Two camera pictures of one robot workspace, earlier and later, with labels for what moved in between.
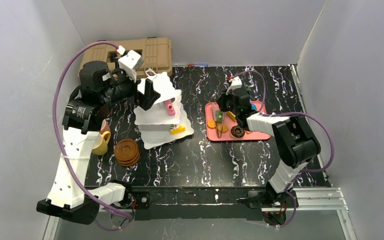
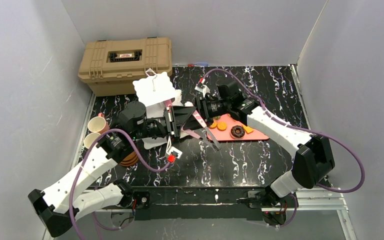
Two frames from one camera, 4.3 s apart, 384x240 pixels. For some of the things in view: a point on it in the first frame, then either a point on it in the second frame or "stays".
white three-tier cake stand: (165, 120) stays
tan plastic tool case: (156, 52) stays
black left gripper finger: (146, 100) → (183, 116)
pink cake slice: (170, 108) stays
